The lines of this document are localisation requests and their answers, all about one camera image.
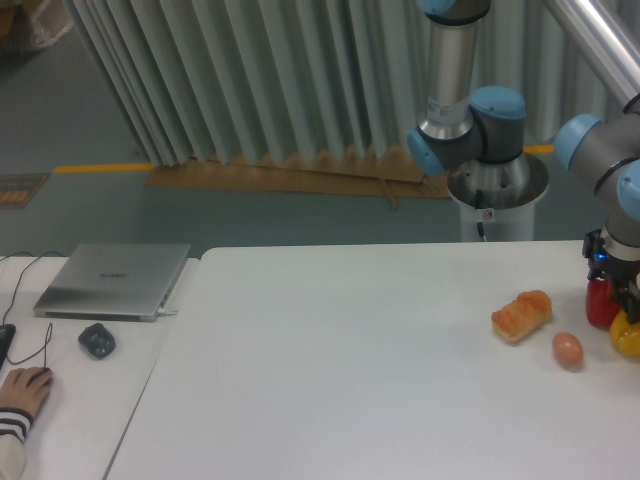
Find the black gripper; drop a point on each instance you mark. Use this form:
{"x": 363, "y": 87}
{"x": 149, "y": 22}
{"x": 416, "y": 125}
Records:
{"x": 618, "y": 263}

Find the red bell pepper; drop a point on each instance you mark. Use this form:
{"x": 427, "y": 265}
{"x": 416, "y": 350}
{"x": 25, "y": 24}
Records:
{"x": 600, "y": 304}

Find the yellow bell pepper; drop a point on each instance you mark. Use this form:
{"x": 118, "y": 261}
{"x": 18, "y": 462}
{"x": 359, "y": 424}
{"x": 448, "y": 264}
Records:
{"x": 624, "y": 337}

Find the black computer mouse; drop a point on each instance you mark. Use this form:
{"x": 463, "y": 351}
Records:
{"x": 45, "y": 378}

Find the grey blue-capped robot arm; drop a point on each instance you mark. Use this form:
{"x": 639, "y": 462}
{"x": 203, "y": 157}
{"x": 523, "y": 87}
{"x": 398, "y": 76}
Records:
{"x": 477, "y": 137}

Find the striped sleeve forearm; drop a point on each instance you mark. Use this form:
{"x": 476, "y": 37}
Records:
{"x": 15, "y": 427}

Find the person's hand on mouse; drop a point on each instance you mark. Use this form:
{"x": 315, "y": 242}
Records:
{"x": 20, "y": 390}

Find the brown egg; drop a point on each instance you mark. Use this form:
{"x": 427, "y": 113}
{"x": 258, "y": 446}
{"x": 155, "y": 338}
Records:
{"x": 568, "y": 351}

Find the orange braided bread loaf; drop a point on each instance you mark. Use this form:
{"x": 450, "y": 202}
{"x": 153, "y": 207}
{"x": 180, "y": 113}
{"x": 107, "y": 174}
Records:
{"x": 529, "y": 311}

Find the brown cardboard sheet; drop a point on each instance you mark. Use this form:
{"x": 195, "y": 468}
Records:
{"x": 393, "y": 176}

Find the pale green folding curtain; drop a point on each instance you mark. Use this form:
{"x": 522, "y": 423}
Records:
{"x": 227, "y": 78}

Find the silver closed laptop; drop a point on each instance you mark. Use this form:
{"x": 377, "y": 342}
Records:
{"x": 114, "y": 281}

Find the black earbud case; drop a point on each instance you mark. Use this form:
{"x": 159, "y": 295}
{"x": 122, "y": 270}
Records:
{"x": 98, "y": 341}

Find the black keyboard edge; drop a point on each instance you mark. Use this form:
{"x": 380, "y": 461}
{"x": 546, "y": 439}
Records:
{"x": 7, "y": 333}

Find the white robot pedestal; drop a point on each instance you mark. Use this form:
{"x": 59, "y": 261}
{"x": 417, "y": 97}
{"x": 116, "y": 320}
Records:
{"x": 497, "y": 202}

